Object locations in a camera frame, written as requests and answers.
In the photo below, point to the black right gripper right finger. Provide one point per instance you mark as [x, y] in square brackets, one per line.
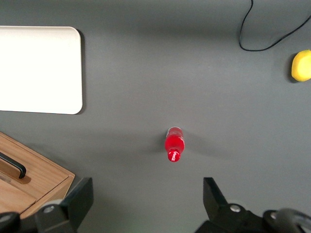
[213, 206]

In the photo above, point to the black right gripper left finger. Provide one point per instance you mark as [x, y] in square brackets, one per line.
[77, 201]

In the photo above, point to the wooden cabinet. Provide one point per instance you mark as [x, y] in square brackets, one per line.
[48, 194]

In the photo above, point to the red bottle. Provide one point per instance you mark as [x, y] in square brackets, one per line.
[174, 145]

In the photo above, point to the white rectangular tray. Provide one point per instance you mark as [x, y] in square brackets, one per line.
[36, 70]

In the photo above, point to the yellow lemon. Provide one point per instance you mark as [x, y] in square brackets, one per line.
[302, 65]

